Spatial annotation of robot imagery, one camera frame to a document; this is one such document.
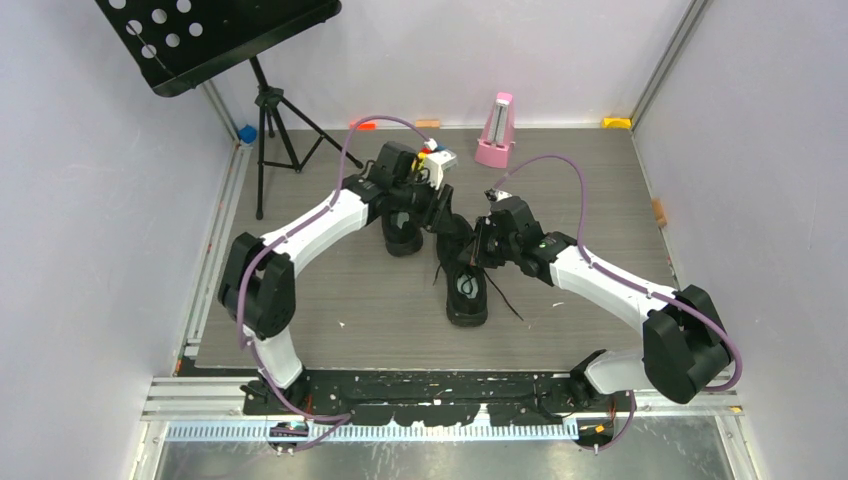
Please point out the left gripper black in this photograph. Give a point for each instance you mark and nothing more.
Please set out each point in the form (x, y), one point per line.
(437, 209)

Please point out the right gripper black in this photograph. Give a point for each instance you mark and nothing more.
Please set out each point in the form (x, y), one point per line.
(478, 255)

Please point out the black shoelace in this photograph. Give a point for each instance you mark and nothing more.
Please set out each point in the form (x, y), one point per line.
(497, 291)

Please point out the black shoe with laces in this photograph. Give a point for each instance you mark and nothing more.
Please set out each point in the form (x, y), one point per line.
(449, 255)

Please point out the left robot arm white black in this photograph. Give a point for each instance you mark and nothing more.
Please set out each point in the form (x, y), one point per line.
(403, 188)

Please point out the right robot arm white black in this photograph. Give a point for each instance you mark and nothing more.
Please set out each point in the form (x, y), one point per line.
(684, 345)

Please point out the black shoe tied left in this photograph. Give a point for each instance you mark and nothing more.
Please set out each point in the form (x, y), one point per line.
(402, 237)

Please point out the yellow toy block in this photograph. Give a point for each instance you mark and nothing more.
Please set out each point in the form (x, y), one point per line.
(419, 169)

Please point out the pink metronome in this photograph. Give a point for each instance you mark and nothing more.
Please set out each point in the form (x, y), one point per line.
(496, 142)

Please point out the tan wooden block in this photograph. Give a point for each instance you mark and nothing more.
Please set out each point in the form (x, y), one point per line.
(428, 123)

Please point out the yellow block in corner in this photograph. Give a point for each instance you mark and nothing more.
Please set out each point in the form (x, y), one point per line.
(616, 123)

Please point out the brown block right edge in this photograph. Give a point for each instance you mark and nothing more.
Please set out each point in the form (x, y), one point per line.
(659, 213)

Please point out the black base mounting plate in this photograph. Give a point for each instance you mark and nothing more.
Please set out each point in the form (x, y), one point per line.
(438, 398)

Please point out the blue block in corner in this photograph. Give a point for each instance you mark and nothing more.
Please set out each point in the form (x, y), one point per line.
(247, 134)

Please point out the black music stand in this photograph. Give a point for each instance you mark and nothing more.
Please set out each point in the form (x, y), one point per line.
(180, 45)

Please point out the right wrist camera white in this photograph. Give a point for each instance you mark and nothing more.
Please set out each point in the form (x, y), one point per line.
(496, 195)

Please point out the orange block at wall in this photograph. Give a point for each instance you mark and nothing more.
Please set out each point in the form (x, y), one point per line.
(366, 126)

